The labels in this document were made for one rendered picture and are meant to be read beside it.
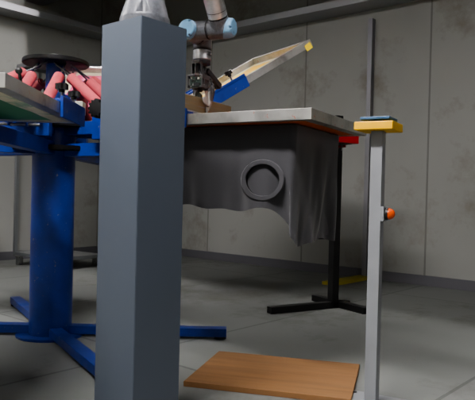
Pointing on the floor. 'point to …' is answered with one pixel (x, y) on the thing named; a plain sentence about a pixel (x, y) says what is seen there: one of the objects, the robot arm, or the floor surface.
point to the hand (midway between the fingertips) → (203, 110)
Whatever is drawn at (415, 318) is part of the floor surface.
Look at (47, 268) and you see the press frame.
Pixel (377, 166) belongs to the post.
